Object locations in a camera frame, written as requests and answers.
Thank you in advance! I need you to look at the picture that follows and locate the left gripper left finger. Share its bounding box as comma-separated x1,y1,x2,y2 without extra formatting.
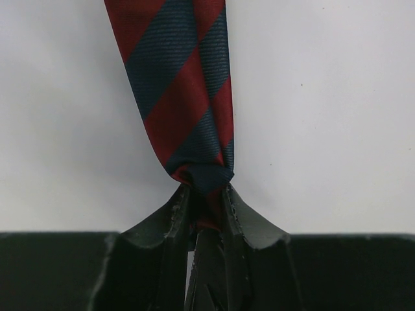
1,186,190,310

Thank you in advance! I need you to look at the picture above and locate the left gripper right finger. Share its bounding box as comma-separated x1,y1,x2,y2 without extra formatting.
222,186,414,310

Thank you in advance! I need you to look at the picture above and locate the red navy striped tie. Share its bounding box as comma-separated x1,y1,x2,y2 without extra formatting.
105,1,234,230

